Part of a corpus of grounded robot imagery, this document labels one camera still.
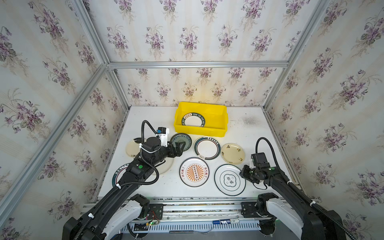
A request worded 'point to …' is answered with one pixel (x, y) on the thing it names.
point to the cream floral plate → (232, 153)
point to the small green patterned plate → (182, 137)
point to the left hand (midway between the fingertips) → (178, 140)
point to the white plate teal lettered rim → (193, 119)
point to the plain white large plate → (166, 166)
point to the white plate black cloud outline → (228, 180)
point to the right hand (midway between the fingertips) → (240, 175)
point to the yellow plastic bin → (216, 116)
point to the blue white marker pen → (225, 221)
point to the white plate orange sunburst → (194, 171)
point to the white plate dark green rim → (207, 147)
